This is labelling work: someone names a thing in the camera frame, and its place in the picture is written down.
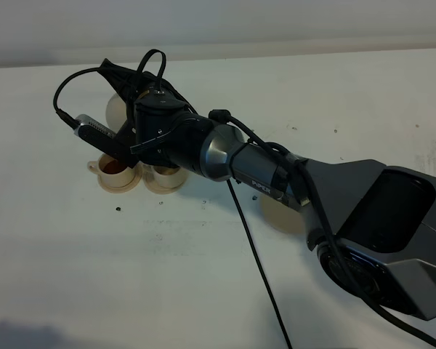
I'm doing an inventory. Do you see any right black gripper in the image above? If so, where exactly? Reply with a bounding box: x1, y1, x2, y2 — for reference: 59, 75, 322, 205
97, 58, 203, 171

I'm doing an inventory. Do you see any beige ceramic teapot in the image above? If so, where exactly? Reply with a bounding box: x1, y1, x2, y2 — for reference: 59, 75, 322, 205
105, 94, 127, 132

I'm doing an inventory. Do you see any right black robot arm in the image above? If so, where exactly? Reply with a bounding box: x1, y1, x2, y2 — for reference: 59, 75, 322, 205
99, 60, 436, 320

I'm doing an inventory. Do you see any beige teapot saucer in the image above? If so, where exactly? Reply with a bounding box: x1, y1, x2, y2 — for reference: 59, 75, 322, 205
259, 196, 305, 235

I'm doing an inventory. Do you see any left beige teacup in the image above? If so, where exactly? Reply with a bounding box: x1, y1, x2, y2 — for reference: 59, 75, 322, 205
87, 154, 137, 175

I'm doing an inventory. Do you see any beige teacup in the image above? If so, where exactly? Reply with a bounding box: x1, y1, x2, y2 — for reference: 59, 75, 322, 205
87, 154, 137, 175
142, 164, 187, 189

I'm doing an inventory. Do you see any right teacup saucer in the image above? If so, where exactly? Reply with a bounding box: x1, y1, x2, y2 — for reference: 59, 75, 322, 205
142, 170, 187, 195

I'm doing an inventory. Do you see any teacup saucer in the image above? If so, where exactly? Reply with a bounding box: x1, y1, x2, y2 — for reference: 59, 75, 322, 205
97, 171, 142, 193
142, 170, 187, 195

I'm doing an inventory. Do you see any right beige teacup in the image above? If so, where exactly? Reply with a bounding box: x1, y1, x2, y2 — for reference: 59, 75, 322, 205
142, 164, 187, 189

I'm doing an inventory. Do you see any left teacup saucer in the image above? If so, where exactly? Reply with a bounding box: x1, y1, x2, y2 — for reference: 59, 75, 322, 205
97, 171, 142, 193

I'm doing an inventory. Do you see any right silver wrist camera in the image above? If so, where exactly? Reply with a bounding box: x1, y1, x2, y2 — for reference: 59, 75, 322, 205
74, 114, 138, 168

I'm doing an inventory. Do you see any black camera cable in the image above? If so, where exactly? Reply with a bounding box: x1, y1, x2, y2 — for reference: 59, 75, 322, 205
52, 49, 436, 349

